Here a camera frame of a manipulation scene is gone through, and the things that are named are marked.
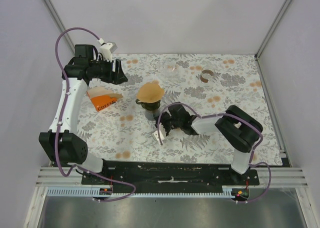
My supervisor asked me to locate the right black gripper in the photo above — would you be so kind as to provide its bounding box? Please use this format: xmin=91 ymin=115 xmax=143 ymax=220
xmin=153 ymin=111 xmax=182 ymax=137

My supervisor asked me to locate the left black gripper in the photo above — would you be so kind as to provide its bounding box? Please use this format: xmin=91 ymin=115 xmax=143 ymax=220
xmin=89 ymin=55 xmax=128 ymax=86

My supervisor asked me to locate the dark green coffee dripper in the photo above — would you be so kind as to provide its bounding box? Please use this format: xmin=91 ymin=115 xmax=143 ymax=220
xmin=135 ymin=99 xmax=161 ymax=121

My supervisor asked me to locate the brown paper coffee filter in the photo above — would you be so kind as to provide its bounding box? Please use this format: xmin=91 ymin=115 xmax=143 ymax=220
xmin=136 ymin=82 xmax=165 ymax=103

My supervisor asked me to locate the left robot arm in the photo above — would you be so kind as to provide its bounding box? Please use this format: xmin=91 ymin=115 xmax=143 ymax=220
xmin=38 ymin=42 xmax=128 ymax=185

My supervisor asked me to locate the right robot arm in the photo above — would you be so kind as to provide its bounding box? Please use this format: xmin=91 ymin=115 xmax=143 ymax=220
xmin=152 ymin=102 xmax=263 ymax=185

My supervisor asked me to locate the orange coffee filter pack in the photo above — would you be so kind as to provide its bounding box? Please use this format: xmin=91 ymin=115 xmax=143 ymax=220
xmin=86 ymin=86 xmax=123 ymax=112

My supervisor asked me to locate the floral tablecloth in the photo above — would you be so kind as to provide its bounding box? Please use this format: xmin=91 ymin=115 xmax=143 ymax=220
xmin=77 ymin=54 xmax=283 ymax=166

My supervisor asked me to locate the clear glass carafe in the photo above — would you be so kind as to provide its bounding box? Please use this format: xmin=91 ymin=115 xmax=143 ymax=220
xmin=159 ymin=59 xmax=179 ymax=75

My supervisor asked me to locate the glass cup with brown band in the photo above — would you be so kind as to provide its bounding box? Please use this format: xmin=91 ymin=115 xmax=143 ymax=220
xmin=199 ymin=69 xmax=216 ymax=85

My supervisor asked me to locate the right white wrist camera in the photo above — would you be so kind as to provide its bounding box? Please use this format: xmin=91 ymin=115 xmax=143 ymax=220
xmin=151 ymin=127 xmax=166 ymax=146

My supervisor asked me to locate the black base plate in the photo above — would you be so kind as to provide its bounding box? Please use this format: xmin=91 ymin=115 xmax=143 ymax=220
xmin=81 ymin=162 xmax=260 ymax=194

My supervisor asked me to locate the left aluminium frame post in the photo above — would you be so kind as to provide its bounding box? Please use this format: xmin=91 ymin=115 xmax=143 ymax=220
xmin=42 ymin=0 xmax=75 ymax=55

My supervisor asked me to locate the aluminium frame post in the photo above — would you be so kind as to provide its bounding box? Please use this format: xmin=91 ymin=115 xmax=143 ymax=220
xmin=254 ymin=0 xmax=294 ymax=60
xmin=42 ymin=0 xmax=75 ymax=55

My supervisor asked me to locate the white slotted cable duct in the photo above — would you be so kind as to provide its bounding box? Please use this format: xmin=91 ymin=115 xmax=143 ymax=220
xmin=46 ymin=182 xmax=250 ymax=199

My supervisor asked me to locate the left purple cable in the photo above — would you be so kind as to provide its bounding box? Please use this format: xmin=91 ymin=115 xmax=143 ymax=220
xmin=54 ymin=27 xmax=137 ymax=203

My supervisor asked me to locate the right aluminium frame post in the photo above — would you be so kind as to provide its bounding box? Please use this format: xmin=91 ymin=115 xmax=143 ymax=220
xmin=254 ymin=0 xmax=294 ymax=60

